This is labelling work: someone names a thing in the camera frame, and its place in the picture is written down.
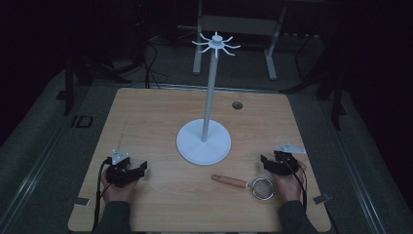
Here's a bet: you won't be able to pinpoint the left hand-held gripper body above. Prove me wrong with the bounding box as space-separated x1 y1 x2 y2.
105 149 141 189

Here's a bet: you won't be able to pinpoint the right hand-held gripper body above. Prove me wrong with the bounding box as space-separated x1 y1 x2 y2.
273 142 307 177

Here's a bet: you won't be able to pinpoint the wooden handle mesh strainer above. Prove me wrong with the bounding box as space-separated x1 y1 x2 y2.
210 174 278 201

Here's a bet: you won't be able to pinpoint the white hook rack stand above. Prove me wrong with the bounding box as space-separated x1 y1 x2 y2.
175 30 243 167

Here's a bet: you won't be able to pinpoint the person's left hand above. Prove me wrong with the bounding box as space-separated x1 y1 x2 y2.
100 169 139 205

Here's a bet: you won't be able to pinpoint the person's right hand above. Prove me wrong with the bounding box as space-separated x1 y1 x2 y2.
271 160 308 203

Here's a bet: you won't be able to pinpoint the black tripod stand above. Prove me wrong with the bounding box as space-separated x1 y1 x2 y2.
311 38 348 132
56 55 98 117

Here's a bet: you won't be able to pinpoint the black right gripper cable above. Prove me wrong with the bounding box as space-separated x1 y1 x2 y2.
282 152 309 213

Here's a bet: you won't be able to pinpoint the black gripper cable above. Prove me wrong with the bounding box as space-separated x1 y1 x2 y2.
282 152 309 213
91 159 113 234

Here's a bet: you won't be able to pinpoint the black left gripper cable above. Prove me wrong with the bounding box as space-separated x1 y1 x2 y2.
91 159 113 234

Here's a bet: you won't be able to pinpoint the grey table clamp bracket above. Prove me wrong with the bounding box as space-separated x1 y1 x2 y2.
312 193 331 206
73 196 92 208

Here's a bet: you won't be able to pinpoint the black floor cables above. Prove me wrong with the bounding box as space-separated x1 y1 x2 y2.
130 35 169 90

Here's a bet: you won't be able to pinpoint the grey metal frame stand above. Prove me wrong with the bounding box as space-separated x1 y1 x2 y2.
192 0 288 81

